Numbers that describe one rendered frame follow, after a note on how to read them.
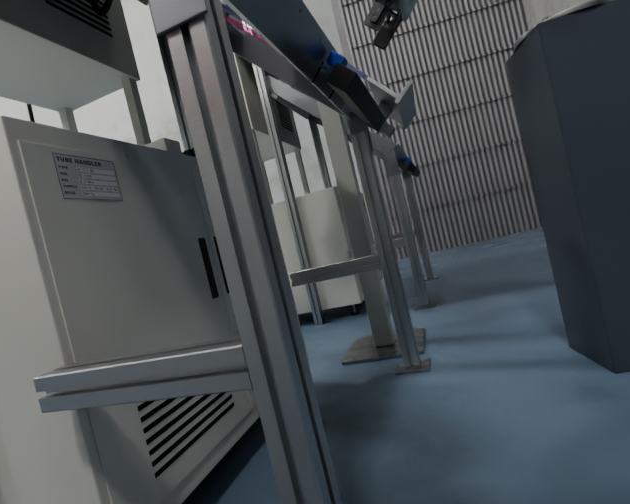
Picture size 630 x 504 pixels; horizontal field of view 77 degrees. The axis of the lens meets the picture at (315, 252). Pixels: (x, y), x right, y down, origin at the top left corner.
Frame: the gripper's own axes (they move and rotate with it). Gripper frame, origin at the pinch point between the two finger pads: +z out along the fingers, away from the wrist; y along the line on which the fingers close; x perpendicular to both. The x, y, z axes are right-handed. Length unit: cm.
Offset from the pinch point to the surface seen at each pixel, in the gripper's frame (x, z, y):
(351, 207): -6, 37, 42
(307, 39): 2.3, 11.0, -20.1
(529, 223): -108, -10, 362
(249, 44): 37.5, 11.5, 19.1
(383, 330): -36, 64, 42
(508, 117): -32, -87, 363
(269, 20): 2.3, 13.4, -31.9
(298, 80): 19.7, 13.3, 19.1
